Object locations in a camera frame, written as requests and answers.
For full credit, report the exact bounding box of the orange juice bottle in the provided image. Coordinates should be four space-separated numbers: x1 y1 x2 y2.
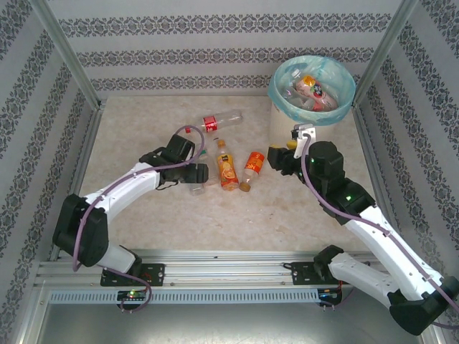
214 139 240 191

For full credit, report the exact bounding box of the white plastic waste bin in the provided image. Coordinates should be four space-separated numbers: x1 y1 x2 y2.
269 103 351 155

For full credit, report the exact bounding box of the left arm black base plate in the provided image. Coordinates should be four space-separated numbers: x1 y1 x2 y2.
100 263 166 287

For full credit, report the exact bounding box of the white slotted cable duct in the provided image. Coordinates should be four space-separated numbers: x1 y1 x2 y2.
48 289 320 305

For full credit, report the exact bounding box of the clear bottle blue cap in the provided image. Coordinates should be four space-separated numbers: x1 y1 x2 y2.
188 181 208 197

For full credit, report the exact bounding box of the long clear cola bottle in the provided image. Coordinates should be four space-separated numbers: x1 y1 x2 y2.
184 110 244 134

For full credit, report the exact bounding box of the aluminium frame post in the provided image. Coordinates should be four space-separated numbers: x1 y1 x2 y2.
30 0 103 108
353 0 419 107

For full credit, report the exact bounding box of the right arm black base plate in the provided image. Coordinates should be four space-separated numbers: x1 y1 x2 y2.
290 261 358 286

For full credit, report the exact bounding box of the white bin with blue liner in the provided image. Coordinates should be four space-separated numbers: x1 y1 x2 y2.
268 55 356 126

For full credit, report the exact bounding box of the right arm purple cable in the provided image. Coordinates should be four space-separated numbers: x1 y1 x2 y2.
300 134 459 329

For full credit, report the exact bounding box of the clear bottle orange NFC label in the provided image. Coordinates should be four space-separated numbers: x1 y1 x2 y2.
239 150 266 194

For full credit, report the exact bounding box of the clear water bottle white cap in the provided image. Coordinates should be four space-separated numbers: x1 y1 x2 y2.
283 68 306 100

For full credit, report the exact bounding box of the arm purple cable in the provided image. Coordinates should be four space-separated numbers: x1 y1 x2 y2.
300 134 459 329
72 125 206 315

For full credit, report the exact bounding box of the aluminium mounting rail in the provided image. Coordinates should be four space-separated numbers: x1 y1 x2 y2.
34 249 427 287

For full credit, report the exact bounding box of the pink drink bottle yellow cap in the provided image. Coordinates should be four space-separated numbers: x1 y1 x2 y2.
295 74 340 113

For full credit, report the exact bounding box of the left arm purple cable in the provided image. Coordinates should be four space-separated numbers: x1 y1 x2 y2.
72 125 206 315

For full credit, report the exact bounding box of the grey metal plate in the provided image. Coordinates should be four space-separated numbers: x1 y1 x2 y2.
35 302 433 344

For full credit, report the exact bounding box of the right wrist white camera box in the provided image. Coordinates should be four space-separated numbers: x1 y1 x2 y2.
290 123 317 159

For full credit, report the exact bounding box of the aluminium side rail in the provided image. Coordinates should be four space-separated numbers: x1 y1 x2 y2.
353 105 410 259
48 102 107 261

